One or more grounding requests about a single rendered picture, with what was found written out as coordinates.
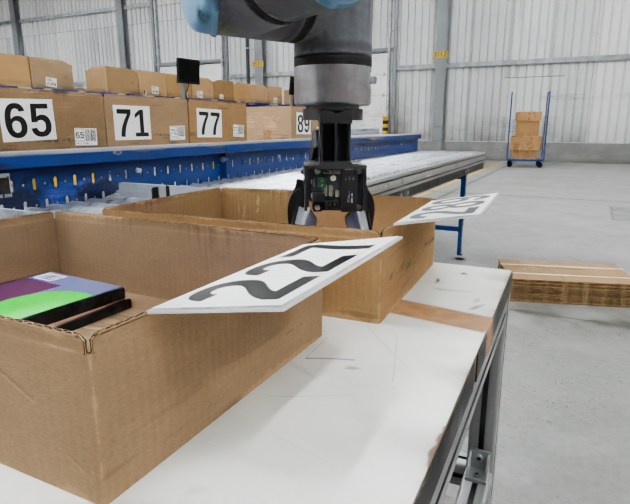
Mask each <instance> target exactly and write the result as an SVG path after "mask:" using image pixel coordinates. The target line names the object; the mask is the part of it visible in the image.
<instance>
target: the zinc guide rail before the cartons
mask: <svg viewBox="0 0 630 504"><path fill-rule="evenodd" d="M404 135H421V133H412V134H389V135H367V136H351V138H366V137H385V136H404ZM309 140H312V138H299V139H276V140H254V141H231V142H209V143H186V144H164V145H141V146H118V147H96V148H73V149H51V150H28V151H6V152H1V153H0V157H8V156H27V155H46V154H64V153H83V152H102V151H121V150H140V149H159V148H178V147H196V146H215V145H234V144H253V143H272V142H291V141H309Z"/></svg>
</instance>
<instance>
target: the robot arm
mask: <svg viewBox="0 0 630 504"><path fill-rule="evenodd" d="M180 3H181V8H182V12H183V15H184V18H185V20H186V22H187V23H188V25H189V26H190V27H191V28H192V29H193V30H194V31H196V32H199V33H204V34H210V35H211V36H212V37H216V36H217V35H219V36H228V37H238V38H247V39H256V40H265V41H275V42H283V43H291V44H294V104H295V105H296V106H305V107H306V109H303V120H318V122H319V130H314V131H313V133H312V140H311V148H310V156H309V161H303V169H302V170H301V174H303V175H304V179H303V180H301V179H296V186H295V188H294V190H293V191H292V193H291V196H290V198H289V202H288V211H287V212H288V224H298V225H311V226H316V223H317V218H316V216H315V214H314V213H313V212H322V210H341V212H348V213H347V215H346V216H345V222H346V225H347V227H348V228H350V229H363V230H372V227H373V220H374V213H375V205H374V200H373V197H372V195H371V193H370V191H369V190H368V188H367V185H366V181H367V165H365V164H364V163H362V162H361V161H355V160H350V157H351V124H352V120H363V109H359V106H369V105H370V104H371V86H370V84H376V82H377V77H376V76H370V73H371V72H372V71H371V67H372V33H373V0H180ZM309 201H311V202H312V209H313V212H312V211H311V209H310V208H309Z"/></svg>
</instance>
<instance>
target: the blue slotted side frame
mask: <svg viewBox="0 0 630 504"><path fill-rule="evenodd" d="M420 138H421V135H404V136H385V137H366V138H351V157H350V160H351V158H352V160H355V157H356V160H360V159H364V158H366V159H367V158H371V157H378V156H387V155H393V154H397V152H398V154H399V153H406V152H414V150H415V151H417V147H418V139H420ZM401 143H402V145H401ZM396 144H397V145H396ZM375 146H376V150H375ZM310 148H311V140H309V141H291V142H272V143H253V144H234V145H215V146H196V147H178V148H159V149H140V150H121V151H102V152H83V153H64V154H46V155H27V156H8V157H0V174H2V173H9V175H10V181H12V183H13V192H12V197H6V198H5V201H3V198H0V205H3V208H7V209H13V208H15V209H17V210H24V202H25V201H26V202H27V208H28V207H36V204H37V205H38V206H37V207H38V208H46V201H45V200H46V199H48V201H49V205H50V204H57V201H58V204H62V205H66V196H68V198H69V202H70V201H82V202H85V193H86V194H87V200H88V199H90V198H94V196H95V197H96V198H98V199H103V197H102V192H103V191H104V194H105V197H106V196H109V195H110V196H112V195H111V194H114V193H116V190H119V183H122V182H128V183H144V184H160V185H162V183H163V185H174V182H176V186H180V185H181V184H182V185H186V180H188V185H189V186H190V184H192V183H197V184H198V179H199V184H201V183H202V182H203V181H204V182H208V177H209V180H210V182H212V181H214V180H218V176H219V178H220V180H221V163H220V154H221V153H227V159H228V160H227V173H228V174H229V179H232V178H234V177H237V173H238V177H239V178H241V177H242V176H246V172H247V176H250V174H251V175H254V171H255V175H258V173H259V174H262V170H263V174H266V173H268V172H269V169H270V173H273V172H275V171H280V172H281V171H282V170H283V167H284V170H289V169H290V167H291V169H293V168H294V169H296V165H297V168H299V167H300V168H302V164H303V161H309V156H310ZM354 148H356V150H354ZM361 148H362V151H361ZM357 149H358V152H357ZM353 151H354V152H353ZM299 153H300V159H299ZM305 153H306V158H305ZM293 154H294V159H293ZM278 155H280V156H281V157H280V158H278ZM296 156H297V157H296ZM265 157H266V163H265ZM241 159H242V166H241ZM249 159H250V160H249ZM269 159H270V160H269ZM232 160H233V167H232ZM213 162H214V169H213ZM258 162H259V163H258ZM202 163H203V165H204V170H203V169H202ZM191 164H192V165H193V171H191ZM218 164H219V165H218ZM180 165H181V173H180V168H179V166H180ZM167 166H168V167H169V174H167ZM197 166H198V168H197ZM154 167H155V168H156V176H155V175H154ZM136 168H141V169H142V177H140V172H139V173H137V172H136V171H135V170H136ZM186 168H187V169H186ZM300 168H299V169H300ZM174 169H175V170H174ZM276 169H277V170H276ZM125 170H127V179H126V178H125ZM161 170H162V172H161ZM109 172H111V179H112V180H111V181H110V180H109ZM92 173H94V179H95V182H94V183H93V182H92ZM133 173H134V175H133ZM74 175H76V183H77V184H76V185H74V179H73V176H74ZM118 175H119V176H118ZM101 176H102V178H101ZM54 177H56V180H57V187H55V186H54V179H53V178H54ZM84 178H85V180H84ZM32 179H35V183H36V189H35V190H34V189H33V184H32ZM65 180H66V182H65ZM44 182H46V184H44ZM22 184H24V186H22ZM76 199H78V200H76Z"/></svg>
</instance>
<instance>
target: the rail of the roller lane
mask: <svg viewBox="0 0 630 504"><path fill-rule="evenodd" d="M484 154H486V152H479V153H475V154H471V155H466V156H462V157H458V158H454V159H450V160H446V161H441V162H437V163H433V164H429V165H425V166H420V167H416V168H412V169H408V170H404V171H400V172H395V173H391V174H387V175H383V176H379V177H374V178H370V179H367V181H366V185H367V188H368V190H369V191H370V193H371V195H389V194H392V193H395V192H398V191H401V190H404V189H407V188H410V187H413V186H415V185H418V184H421V183H424V182H427V181H430V180H433V179H436V178H439V177H442V176H445V175H448V174H451V173H454V172H457V171H460V170H462V169H465V168H468V167H471V166H474V165H477V164H480V163H483V162H485V160H484V159H485V155H484ZM428 171H432V175H431V176H428V177H426V172H428ZM411 176H412V182H410V183H406V184H403V185H402V179H404V178H407V177H411Z"/></svg>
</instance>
